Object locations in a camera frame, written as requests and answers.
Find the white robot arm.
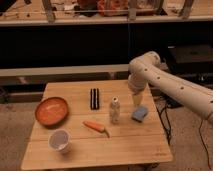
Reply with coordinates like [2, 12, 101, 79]
[128, 51, 213, 125]

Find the clear plastic bottle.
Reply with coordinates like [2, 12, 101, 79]
[109, 97, 120, 124]

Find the blue sponge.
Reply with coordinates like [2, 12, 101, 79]
[131, 106, 148, 122]

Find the long wooden shelf bench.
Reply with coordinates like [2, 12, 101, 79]
[0, 64, 129, 77]

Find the orange carrot toy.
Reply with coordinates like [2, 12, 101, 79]
[83, 121, 110, 137]

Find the wooden table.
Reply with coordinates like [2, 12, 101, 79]
[21, 80, 172, 171]

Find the orange bowl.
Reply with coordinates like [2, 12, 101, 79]
[35, 97, 69, 126]

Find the white paper cup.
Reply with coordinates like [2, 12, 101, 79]
[48, 129, 70, 154]

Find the black cable on floor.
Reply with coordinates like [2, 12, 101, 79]
[156, 96, 213, 171]

